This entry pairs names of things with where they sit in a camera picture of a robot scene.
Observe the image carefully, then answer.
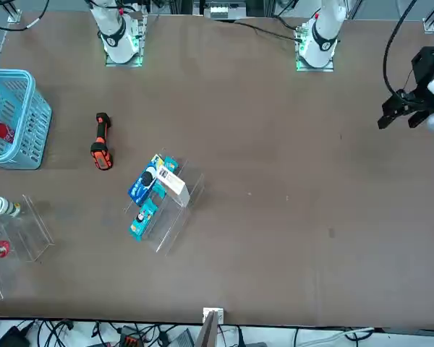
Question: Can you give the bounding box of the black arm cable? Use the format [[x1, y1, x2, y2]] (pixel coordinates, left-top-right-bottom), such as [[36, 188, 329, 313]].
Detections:
[[0, 0, 51, 34], [383, 0, 419, 96]]

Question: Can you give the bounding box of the teal snack packet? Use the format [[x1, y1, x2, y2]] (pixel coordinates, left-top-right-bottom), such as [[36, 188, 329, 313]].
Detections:
[[129, 197, 158, 243], [149, 155, 179, 200]]

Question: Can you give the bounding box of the aluminium post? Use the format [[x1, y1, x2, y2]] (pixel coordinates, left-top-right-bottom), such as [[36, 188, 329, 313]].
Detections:
[[194, 307, 226, 347]]

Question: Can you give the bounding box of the black base power cable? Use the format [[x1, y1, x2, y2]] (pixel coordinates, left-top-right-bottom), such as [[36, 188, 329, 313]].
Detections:
[[234, 19, 302, 41]]

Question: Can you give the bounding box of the grey electrical box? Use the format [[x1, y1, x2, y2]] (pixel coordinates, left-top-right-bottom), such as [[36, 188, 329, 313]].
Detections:
[[203, 1, 248, 21]]

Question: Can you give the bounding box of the orange and black barcode scanner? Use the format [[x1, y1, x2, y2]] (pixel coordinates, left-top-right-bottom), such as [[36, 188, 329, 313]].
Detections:
[[90, 112, 116, 171]]

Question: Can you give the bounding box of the white cookie box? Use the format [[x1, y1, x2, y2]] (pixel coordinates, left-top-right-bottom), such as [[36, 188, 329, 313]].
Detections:
[[154, 165, 190, 208]]

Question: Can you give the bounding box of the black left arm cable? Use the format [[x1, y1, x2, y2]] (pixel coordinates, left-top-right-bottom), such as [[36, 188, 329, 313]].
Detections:
[[383, 0, 419, 96]]

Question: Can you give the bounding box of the blue Oreo cookie packet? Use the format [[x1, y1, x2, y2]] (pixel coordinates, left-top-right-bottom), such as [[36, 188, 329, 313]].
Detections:
[[127, 154, 166, 208]]

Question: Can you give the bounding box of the clear acrylic snack shelf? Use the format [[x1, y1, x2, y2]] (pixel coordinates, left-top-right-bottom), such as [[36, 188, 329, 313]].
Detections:
[[122, 147, 206, 257]]

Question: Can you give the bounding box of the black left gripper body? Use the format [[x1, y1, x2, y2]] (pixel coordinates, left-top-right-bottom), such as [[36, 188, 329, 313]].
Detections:
[[395, 46, 434, 111]]

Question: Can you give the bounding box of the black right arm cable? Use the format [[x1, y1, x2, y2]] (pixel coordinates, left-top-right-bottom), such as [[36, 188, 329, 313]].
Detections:
[[0, 0, 51, 34]]

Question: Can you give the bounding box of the clear acrylic bottle shelf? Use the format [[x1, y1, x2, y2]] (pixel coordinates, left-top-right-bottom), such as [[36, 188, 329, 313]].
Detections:
[[0, 194, 56, 302]]

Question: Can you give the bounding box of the black and orange power strip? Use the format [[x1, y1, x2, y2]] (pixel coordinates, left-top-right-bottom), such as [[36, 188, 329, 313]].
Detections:
[[119, 325, 148, 347]]

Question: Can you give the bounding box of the green and white bottle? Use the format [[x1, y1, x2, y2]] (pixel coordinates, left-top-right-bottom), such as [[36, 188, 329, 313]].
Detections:
[[0, 195, 22, 218]]

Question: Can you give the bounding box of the red Coca-Cola bottle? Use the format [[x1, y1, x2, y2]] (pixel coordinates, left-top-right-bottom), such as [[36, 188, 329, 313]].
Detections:
[[0, 116, 17, 145]]

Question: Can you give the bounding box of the blue plastic shopping basket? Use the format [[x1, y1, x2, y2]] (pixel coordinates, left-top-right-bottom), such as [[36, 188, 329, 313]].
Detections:
[[0, 68, 54, 171]]

